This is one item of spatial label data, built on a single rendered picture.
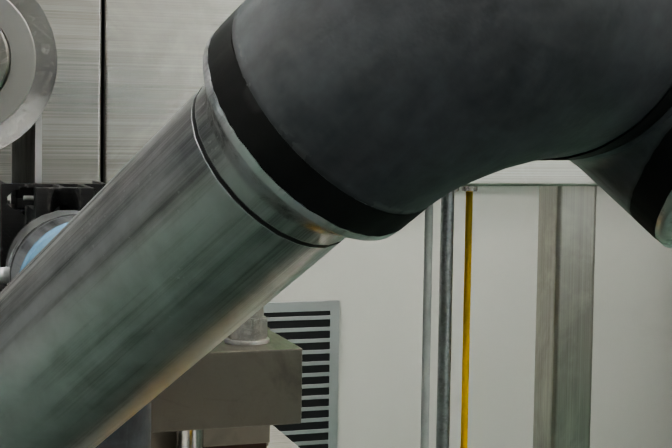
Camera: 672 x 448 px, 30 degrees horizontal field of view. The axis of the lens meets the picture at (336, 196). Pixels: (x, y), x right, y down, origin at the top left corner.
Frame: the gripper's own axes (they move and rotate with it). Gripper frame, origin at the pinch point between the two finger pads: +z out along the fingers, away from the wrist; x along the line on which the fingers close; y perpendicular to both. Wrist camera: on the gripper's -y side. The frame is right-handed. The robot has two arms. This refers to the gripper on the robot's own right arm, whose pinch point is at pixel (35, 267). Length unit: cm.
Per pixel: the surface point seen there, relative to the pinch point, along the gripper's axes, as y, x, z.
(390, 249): -26, -132, 263
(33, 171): 7.5, 0.2, -0.7
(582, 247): -4, -75, 46
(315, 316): -46, -107, 261
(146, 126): 11.1, -13.9, 30.0
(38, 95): 13.3, 0.1, -2.6
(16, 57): 16.1, 1.8, -3.5
